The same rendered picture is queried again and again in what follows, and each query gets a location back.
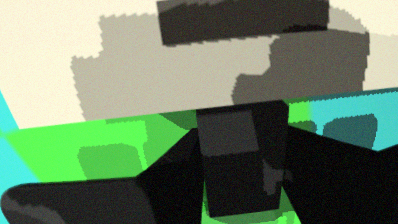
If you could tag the black two-prong plug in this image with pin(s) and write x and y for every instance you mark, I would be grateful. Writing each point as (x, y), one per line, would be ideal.
(243, 150)

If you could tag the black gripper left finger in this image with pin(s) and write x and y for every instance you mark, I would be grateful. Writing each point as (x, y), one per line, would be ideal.
(170, 191)

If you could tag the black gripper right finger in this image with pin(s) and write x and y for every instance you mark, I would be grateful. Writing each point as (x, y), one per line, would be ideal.
(332, 182)

